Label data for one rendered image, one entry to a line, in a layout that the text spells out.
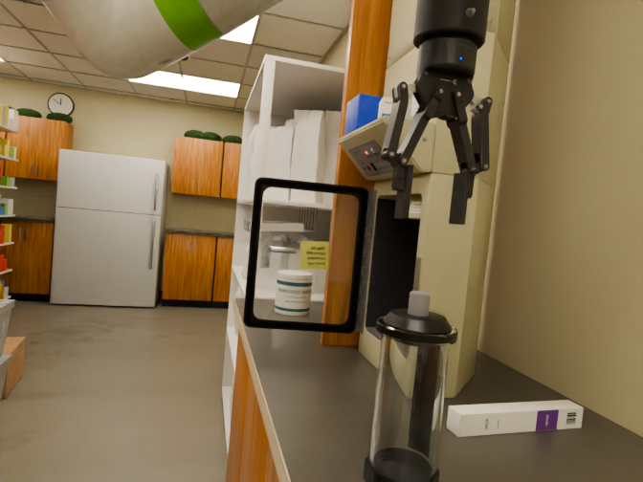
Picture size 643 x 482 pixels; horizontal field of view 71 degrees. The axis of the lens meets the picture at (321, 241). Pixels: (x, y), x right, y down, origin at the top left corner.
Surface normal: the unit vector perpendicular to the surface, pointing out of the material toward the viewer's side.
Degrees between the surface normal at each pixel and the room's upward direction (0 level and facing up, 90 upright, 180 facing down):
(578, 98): 90
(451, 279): 90
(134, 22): 122
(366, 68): 90
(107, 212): 90
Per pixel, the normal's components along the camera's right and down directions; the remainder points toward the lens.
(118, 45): 0.07, 0.74
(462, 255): 0.25, 0.07
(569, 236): -0.96, -0.07
